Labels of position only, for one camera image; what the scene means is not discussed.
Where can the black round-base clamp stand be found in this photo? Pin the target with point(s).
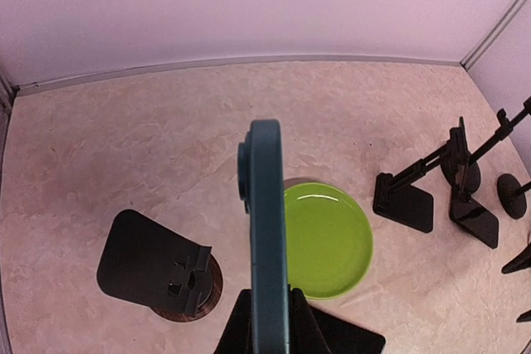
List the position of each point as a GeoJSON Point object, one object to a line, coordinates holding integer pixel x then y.
{"type": "Point", "coordinates": [458, 144]}

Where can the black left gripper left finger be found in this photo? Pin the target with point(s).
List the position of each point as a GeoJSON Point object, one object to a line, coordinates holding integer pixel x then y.
{"type": "Point", "coordinates": [237, 335]}

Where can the green plate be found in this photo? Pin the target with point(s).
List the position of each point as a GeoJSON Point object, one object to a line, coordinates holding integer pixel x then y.
{"type": "Point", "coordinates": [329, 240]}

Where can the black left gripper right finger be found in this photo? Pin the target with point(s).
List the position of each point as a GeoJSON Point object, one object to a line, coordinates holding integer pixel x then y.
{"type": "Point", "coordinates": [305, 335]}

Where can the right aluminium frame post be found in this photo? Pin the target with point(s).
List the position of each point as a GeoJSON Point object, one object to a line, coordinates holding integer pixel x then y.
{"type": "Point", "coordinates": [491, 36]}

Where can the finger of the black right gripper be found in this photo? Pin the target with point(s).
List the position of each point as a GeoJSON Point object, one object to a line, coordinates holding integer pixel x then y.
{"type": "Point", "coordinates": [520, 262]}
{"type": "Point", "coordinates": [524, 317]}

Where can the black folding phone stand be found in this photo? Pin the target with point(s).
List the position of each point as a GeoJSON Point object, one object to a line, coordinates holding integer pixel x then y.
{"type": "Point", "coordinates": [397, 199]}

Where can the black phone teal case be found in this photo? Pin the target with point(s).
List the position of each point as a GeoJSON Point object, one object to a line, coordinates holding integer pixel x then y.
{"type": "Point", "coordinates": [261, 188]}

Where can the black tall round-base stand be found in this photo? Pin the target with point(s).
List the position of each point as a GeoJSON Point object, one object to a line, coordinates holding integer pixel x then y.
{"type": "Point", "coordinates": [511, 194]}

